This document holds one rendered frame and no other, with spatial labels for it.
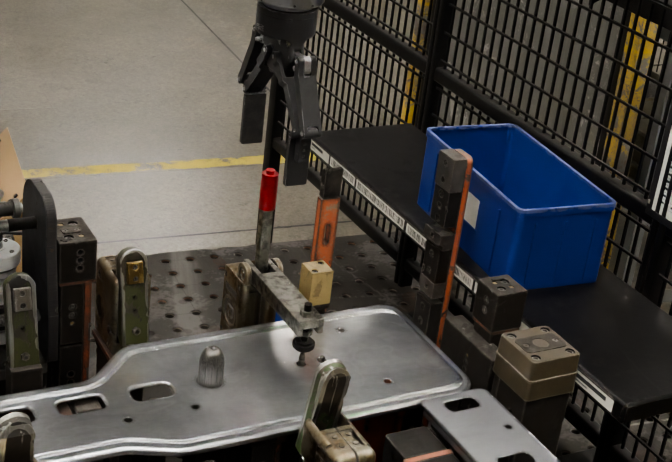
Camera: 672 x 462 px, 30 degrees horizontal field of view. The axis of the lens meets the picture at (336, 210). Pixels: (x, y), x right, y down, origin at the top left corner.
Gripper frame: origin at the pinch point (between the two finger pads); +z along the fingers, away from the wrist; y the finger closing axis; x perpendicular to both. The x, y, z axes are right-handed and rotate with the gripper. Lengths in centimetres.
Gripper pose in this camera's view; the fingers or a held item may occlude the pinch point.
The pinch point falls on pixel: (272, 154)
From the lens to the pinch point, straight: 162.4
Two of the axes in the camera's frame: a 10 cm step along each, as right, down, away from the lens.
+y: 4.6, 4.3, -7.8
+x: 8.8, -1.0, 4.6
